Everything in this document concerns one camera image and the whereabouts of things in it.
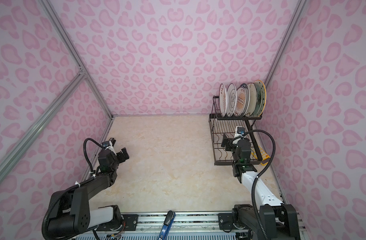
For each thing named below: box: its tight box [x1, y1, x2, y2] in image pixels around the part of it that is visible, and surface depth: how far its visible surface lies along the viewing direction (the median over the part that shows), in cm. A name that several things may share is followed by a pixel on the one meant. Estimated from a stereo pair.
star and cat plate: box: [253, 79, 267, 118], surface depth 82 cm
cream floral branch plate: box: [246, 83, 258, 118], surface depth 86 cm
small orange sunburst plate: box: [234, 86, 247, 117], surface depth 88 cm
